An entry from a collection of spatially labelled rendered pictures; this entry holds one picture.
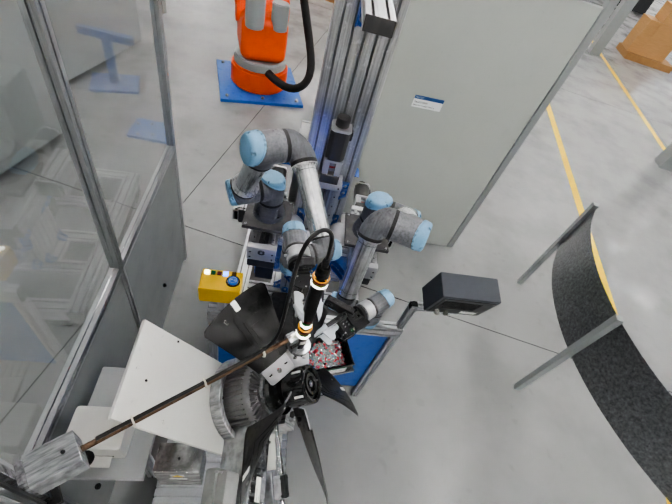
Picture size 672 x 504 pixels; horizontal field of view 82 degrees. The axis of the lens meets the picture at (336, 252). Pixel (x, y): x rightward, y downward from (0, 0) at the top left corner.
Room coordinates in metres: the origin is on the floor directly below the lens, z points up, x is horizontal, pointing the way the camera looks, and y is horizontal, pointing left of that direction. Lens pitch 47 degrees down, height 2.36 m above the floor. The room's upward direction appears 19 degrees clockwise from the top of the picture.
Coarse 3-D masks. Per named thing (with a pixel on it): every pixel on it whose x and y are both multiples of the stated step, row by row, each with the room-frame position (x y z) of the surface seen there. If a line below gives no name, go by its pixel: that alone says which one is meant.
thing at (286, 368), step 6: (276, 360) 0.51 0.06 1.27; (282, 360) 0.52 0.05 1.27; (288, 360) 0.52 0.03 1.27; (270, 366) 0.49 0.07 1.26; (276, 366) 0.50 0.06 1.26; (282, 366) 0.50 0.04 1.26; (288, 366) 0.51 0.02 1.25; (294, 366) 0.52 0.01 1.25; (264, 372) 0.47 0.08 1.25; (270, 372) 0.48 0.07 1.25; (276, 372) 0.49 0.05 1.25; (282, 372) 0.49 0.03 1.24; (288, 372) 0.50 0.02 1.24; (270, 378) 0.47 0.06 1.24; (276, 378) 0.47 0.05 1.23; (270, 384) 0.45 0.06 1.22
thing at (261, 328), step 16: (256, 288) 0.63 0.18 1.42; (240, 304) 0.56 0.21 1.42; (256, 304) 0.59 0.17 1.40; (272, 304) 0.62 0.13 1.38; (240, 320) 0.53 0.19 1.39; (256, 320) 0.55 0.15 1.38; (272, 320) 0.58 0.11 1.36; (208, 336) 0.45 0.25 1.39; (224, 336) 0.48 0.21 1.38; (240, 336) 0.50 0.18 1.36; (256, 336) 0.52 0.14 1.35; (272, 336) 0.55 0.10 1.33; (240, 352) 0.47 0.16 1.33; (272, 352) 0.52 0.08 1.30; (256, 368) 0.47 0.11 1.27
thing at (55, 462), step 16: (48, 448) 0.11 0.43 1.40; (64, 448) 0.12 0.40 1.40; (80, 448) 0.13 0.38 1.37; (16, 464) 0.07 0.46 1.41; (32, 464) 0.08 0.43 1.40; (48, 464) 0.09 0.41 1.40; (64, 464) 0.10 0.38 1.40; (80, 464) 0.11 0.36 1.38; (32, 480) 0.06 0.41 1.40; (48, 480) 0.06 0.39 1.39; (64, 480) 0.08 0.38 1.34
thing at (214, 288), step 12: (204, 276) 0.84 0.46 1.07; (216, 276) 0.85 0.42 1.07; (228, 276) 0.87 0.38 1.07; (240, 276) 0.89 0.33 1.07; (204, 288) 0.79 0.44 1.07; (216, 288) 0.80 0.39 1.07; (228, 288) 0.82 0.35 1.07; (240, 288) 0.84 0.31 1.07; (204, 300) 0.78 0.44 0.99; (216, 300) 0.79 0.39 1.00; (228, 300) 0.81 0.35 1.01
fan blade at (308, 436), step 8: (304, 432) 0.40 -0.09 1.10; (312, 432) 0.38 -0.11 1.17; (304, 440) 0.39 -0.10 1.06; (312, 440) 0.37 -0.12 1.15; (312, 448) 0.36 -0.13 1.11; (312, 456) 0.35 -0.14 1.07; (312, 464) 0.34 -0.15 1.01; (320, 464) 0.31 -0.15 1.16; (320, 472) 0.30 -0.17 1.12; (320, 480) 0.30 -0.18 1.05
